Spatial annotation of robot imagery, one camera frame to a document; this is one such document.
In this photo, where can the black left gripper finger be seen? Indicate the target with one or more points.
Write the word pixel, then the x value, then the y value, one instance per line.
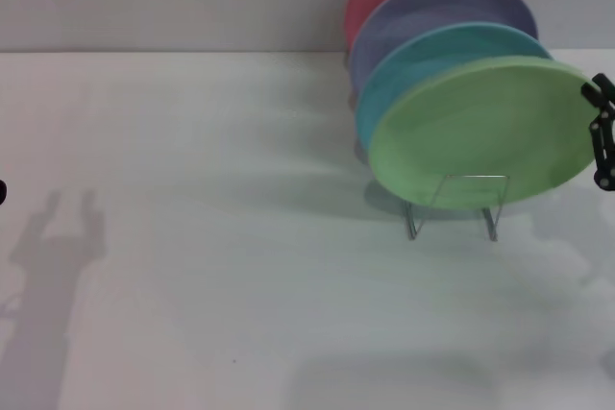
pixel 3 194

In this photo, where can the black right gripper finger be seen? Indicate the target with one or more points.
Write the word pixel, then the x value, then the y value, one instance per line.
pixel 605 141
pixel 606 86

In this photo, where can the green plastic plate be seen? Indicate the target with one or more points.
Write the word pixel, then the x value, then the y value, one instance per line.
pixel 480 131

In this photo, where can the light blue plastic plate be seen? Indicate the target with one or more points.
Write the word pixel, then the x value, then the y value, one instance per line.
pixel 384 88

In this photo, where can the purple plastic plate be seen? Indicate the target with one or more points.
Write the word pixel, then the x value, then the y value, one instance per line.
pixel 432 7

